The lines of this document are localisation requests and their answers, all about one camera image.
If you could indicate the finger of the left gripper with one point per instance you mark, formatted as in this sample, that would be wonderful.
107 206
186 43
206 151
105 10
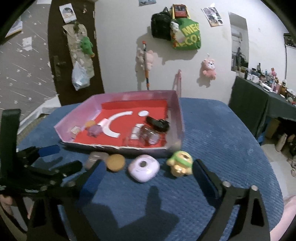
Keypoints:
33 153
38 175

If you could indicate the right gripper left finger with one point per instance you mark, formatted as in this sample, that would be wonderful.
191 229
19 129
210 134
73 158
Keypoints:
74 197

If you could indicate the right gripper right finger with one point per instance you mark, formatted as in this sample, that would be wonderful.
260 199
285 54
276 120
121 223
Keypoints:
251 221

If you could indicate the grey perfume bottle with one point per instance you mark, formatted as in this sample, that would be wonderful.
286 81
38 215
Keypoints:
93 157

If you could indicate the orange round puff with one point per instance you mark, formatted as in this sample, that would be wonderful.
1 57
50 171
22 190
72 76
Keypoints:
89 124

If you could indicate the purple nail polish bottle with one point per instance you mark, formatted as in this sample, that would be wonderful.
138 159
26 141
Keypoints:
94 130

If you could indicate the pink rounded square case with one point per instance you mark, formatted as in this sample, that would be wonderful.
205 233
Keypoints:
143 168

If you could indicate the green yellow toy figure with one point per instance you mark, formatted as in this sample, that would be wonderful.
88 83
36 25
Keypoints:
180 164

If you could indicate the clear plastic cup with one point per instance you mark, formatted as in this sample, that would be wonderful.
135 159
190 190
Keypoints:
132 138

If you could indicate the clear glass bottle red cap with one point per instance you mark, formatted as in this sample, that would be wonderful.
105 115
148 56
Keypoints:
148 136

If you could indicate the black nail polish bottle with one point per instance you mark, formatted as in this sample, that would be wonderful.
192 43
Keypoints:
160 125

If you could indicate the person's left hand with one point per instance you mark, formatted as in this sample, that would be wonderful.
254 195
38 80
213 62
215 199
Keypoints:
7 203

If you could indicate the blue fuzzy blanket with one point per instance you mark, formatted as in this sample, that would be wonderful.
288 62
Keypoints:
168 207

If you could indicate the white plastic bag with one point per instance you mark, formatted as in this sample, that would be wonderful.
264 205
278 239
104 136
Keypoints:
80 78

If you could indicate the red Miniso paper bag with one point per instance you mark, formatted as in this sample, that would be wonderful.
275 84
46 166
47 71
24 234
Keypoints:
122 116

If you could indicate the pink cardboard tray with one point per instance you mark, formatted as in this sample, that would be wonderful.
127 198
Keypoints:
73 123

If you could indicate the green plush dinosaur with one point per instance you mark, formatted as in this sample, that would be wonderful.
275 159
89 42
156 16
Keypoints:
87 46

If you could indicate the dark green covered table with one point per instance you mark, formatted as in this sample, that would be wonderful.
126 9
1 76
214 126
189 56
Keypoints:
252 104

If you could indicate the photo on door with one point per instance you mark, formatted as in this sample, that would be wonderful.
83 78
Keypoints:
67 13

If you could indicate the pale pink plush toy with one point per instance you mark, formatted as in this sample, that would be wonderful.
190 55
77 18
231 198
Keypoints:
150 58

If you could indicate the black backpack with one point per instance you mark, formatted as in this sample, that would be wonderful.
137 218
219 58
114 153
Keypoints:
160 25

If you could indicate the green tote bag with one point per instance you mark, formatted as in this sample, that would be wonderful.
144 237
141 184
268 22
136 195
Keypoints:
185 34

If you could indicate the mop with orange handle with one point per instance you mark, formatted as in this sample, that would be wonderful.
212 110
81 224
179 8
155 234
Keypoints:
146 71

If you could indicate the photo poster on wall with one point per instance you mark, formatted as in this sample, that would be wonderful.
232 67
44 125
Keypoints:
212 16

